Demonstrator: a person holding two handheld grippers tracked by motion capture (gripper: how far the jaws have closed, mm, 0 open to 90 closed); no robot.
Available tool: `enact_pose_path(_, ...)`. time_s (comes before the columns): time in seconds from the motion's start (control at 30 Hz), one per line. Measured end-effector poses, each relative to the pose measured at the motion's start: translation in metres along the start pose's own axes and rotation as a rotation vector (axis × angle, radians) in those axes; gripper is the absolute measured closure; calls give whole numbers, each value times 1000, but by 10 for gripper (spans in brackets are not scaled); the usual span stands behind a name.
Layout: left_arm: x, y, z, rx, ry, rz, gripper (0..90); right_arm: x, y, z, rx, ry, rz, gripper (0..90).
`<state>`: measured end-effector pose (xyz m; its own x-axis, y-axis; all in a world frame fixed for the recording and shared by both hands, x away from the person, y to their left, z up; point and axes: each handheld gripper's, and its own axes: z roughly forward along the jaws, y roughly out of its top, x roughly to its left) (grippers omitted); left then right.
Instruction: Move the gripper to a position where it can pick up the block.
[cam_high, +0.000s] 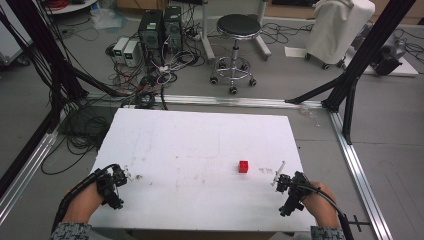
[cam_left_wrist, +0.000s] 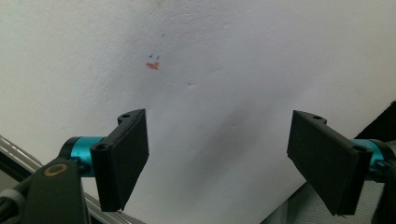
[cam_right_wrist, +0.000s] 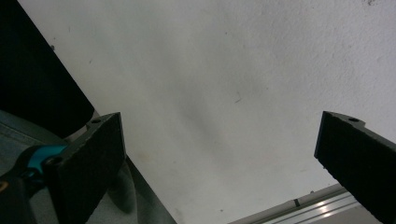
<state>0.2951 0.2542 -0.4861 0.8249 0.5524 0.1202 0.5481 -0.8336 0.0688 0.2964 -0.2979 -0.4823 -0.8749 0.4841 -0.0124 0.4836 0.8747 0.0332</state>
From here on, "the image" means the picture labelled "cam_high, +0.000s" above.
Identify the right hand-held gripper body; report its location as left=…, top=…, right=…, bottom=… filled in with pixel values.
left=275, top=171, right=313, bottom=218

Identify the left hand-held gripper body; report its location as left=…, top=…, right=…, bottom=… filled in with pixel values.
left=96, top=164, right=129, bottom=211

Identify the person's left hand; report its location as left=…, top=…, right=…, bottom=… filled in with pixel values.
left=62, top=187, right=106, bottom=225

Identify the white paper sheet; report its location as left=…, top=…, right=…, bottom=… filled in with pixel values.
left=284, top=45, right=309, bottom=59

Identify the white power supply unit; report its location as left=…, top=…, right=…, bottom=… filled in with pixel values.
left=122, top=40, right=140, bottom=68
left=112, top=36, right=130, bottom=58

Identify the large black computer tower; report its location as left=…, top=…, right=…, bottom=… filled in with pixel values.
left=137, top=8, right=165, bottom=67

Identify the black round wheeled stool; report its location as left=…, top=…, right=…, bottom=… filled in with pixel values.
left=208, top=13, right=263, bottom=96

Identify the white cloth covered cart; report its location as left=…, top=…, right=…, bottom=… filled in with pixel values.
left=304, top=0, right=377, bottom=71

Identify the slim black computer tower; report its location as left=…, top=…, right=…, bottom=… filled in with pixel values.
left=162, top=5, right=184, bottom=55

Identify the black device on white board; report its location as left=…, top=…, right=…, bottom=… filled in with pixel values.
left=371, top=31, right=408, bottom=77

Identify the clear plastic bag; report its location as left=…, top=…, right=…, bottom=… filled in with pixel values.
left=90, top=7, right=129, bottom=32

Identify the white floor board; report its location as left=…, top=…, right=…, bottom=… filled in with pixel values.
left=344, top=54, right=420, bottom=78

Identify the round white table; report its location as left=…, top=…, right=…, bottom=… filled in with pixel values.
left=44, top=0, right=99, bottom=16

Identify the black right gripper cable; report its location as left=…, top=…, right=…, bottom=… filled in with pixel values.
left=289, top=181, right=356, bottom=240

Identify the tangle of black floor cables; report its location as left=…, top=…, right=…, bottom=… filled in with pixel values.
left=40, top=99, right=118, bottom=177

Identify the long aluminium floor rail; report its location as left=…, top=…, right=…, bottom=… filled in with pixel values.
left=84, top=93, right=325, bottom=110

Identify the loose black floor cable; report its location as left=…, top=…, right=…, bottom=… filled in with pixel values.
left=260, top=21, right=316, bottom=46

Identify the black braced frame post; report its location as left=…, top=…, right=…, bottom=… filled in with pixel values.
left=284, top=0, right=418, bottom=146

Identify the black frame post with cables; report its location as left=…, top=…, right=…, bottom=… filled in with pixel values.
left=0, top=0, right=129, bottom=135

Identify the white desk leg frame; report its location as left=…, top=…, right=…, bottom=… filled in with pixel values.
left=199, top=0, right=273, bottom=65

